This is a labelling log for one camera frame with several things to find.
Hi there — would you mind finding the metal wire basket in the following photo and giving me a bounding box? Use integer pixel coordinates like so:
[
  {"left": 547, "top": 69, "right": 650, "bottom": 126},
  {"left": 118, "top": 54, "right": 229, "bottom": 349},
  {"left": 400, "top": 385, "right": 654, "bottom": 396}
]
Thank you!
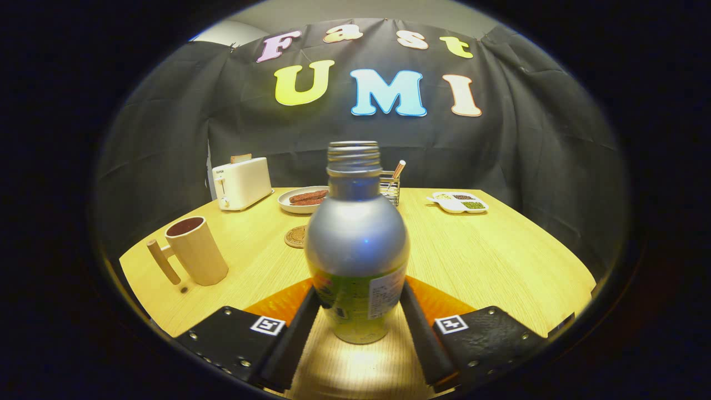
[{"left": 379, "top": 171, "right": 401, "bottom": 207}]

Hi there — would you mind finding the round cork coaster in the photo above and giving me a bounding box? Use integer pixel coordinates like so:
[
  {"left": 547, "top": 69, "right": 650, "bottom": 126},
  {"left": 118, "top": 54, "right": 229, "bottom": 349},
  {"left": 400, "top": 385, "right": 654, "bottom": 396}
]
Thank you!
[{"left": 284, "top": 224, "right": 308, "bottom": 249}]

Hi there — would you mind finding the beige cup with wooden handle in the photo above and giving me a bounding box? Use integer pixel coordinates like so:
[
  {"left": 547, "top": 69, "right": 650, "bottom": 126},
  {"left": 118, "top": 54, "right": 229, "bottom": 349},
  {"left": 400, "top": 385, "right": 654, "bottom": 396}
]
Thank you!
[{"left": 147, "top": 216, "right": 229, "bottom": 287}]

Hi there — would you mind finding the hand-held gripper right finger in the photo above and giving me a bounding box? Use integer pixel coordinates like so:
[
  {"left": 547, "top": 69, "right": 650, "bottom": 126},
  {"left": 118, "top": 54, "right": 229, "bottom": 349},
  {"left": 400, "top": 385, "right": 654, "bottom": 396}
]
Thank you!
[{"left": 400, "top": 276, "right": 548, "bottom": 392}]

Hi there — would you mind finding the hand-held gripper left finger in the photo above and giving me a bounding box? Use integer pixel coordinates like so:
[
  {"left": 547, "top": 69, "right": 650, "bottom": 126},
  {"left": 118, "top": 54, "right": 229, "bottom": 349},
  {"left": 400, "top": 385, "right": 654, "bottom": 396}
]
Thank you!
[{"left": 175, "top": 278, "right": 322, "bottom": 392}]

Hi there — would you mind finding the white round plate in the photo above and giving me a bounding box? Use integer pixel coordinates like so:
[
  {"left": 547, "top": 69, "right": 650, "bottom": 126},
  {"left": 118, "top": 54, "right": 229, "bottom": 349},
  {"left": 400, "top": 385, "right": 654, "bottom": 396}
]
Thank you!
[{"left": 278, "top": 186, "right": 329, "bottom": 214}]

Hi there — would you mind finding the silver bottle with green label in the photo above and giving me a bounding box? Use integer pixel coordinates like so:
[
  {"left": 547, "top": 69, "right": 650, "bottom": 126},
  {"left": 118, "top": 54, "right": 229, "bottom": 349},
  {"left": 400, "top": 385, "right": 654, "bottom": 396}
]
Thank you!
[{"left": 304, "top": 141, "right": 410, "bottom": 345}]

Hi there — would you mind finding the wooden table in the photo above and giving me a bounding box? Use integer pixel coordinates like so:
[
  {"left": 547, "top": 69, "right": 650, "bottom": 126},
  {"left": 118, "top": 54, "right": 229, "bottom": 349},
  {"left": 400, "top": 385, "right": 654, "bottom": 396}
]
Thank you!
[{"left": 118, "top": 187, "right": 597, "bottom": 400}]

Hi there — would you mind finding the cream toaster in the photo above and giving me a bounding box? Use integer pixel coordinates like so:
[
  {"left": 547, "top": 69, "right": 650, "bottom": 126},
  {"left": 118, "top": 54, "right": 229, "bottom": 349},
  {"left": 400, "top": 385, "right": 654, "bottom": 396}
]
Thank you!
[{"left": 212, "top": 157, "right": 274, "bottom": 211}]

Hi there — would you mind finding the white divided bean dish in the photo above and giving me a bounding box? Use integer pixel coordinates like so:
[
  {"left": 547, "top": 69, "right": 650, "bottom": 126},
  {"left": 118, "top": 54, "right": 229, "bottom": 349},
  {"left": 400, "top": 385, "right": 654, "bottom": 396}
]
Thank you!
[{"left": 427, "top": 191, "right": 489, "bottom": 214}]

